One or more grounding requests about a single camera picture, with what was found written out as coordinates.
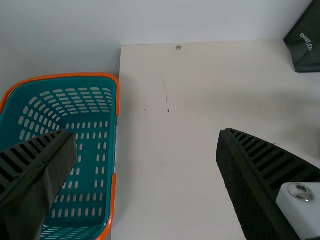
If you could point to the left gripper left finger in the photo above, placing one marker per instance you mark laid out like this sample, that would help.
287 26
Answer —
30 180

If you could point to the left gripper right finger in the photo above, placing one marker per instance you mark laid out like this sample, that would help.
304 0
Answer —
257 180

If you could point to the teal shopping basket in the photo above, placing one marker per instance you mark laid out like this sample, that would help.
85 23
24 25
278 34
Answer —
82 130

